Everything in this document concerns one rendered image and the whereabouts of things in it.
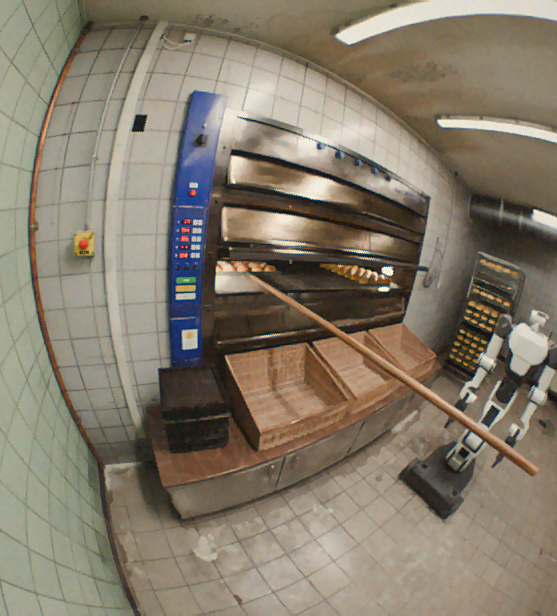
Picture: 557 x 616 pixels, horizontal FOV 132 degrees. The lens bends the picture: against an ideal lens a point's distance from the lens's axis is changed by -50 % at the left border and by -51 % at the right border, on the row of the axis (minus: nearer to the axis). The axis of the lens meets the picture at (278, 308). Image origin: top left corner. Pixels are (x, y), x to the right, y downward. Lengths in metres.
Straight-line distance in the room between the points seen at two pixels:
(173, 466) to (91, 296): 0.82
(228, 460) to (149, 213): 1.13
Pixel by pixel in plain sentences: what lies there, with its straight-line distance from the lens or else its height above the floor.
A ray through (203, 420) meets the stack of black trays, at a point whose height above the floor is 0.80.
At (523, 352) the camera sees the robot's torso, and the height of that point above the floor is 1.24.
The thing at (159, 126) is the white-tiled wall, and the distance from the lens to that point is 1.15.
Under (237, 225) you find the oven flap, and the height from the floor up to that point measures 1.53.
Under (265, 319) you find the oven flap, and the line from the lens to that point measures 1.39.
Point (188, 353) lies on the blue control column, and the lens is 1.28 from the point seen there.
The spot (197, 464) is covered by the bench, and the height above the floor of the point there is 0.58.
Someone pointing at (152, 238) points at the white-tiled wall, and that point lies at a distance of 1.10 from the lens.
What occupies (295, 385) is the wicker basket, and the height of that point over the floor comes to 0.59.
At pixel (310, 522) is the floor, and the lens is 1.73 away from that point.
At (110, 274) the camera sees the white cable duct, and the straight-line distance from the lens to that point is 1.12.
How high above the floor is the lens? 1.58
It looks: 20 degrees down
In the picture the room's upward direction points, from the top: 8 degrees clockwise
